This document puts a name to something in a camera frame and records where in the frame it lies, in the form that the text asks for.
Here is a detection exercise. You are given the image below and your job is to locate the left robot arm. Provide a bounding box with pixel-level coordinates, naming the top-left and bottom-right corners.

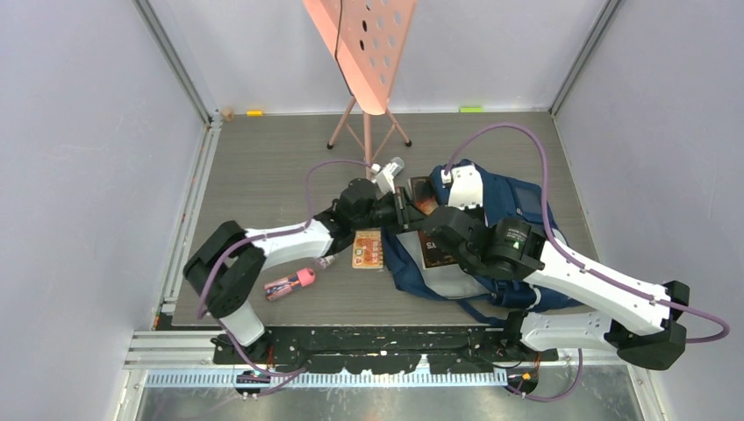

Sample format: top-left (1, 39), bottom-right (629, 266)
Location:
top-left (182, 178), bottom-right (426, 363)

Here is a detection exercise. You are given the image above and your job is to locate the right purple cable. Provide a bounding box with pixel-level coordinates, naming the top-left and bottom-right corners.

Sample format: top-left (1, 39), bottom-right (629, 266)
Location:
top-left (444, 122), bottom-right (731, 345)

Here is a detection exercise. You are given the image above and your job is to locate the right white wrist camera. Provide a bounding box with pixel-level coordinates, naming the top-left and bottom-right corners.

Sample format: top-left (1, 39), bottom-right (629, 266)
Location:
top-left (440, 164), bottom-right (483, 211)

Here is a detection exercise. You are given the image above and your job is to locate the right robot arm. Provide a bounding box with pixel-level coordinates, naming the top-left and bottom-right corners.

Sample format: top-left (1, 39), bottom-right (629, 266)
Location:
top-left (423, 206), bottom-right (690, 371)

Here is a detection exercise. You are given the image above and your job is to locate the navy blue student backpack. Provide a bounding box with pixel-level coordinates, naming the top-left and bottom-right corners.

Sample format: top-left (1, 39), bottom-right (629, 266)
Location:
top-left (381, 160), bottom-right (580, 327)

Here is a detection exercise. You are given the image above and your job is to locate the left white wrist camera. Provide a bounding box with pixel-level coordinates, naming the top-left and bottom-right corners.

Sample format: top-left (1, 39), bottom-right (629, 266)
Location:
top-left (371, 164), bottom-right (395, 195)

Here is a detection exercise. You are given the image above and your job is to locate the small wooden block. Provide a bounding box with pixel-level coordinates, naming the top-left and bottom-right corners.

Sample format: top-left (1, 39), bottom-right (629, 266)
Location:
top-left (220, 107), bottom-right (235, 122)

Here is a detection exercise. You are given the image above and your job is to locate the pink music stand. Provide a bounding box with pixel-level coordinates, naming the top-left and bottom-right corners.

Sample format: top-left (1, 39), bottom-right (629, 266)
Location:
top-left (303, 0), bottom-right (418, 165)

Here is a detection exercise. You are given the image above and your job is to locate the green tape piece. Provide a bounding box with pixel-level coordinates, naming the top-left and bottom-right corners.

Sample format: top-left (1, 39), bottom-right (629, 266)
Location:
top-left (459, 106), bottom-right (483, 113)

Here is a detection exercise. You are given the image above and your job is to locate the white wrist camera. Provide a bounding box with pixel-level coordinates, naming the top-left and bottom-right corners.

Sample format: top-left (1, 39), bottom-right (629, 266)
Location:
top-left (371, 164), bottom-right (395, 195)
top-left (440, 164), bottom-right (483, 211)

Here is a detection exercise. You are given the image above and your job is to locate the small purple glitter jar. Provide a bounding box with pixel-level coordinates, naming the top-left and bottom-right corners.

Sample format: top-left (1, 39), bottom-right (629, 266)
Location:
top-left (316, 255), bottom-right (337, 269)

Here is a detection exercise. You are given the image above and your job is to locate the silver microphone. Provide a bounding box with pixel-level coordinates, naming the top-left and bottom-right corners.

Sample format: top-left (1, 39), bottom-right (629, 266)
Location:
top-left (383, 157), bottom-right (404, 178)

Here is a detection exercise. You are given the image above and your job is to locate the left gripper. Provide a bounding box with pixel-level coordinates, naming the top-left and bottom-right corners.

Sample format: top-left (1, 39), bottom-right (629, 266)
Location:
top-left (353, 187), bottom-right (424, 236)

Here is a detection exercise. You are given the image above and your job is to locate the Three Days to See book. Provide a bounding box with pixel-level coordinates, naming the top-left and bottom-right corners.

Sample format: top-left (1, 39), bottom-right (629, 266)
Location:
top-left (409, 176), bottom-right (456, 269)

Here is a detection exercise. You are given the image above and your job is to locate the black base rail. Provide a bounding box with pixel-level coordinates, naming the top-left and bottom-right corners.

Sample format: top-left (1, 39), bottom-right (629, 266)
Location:
top-left (243, 325), bottom-right (557, 375)

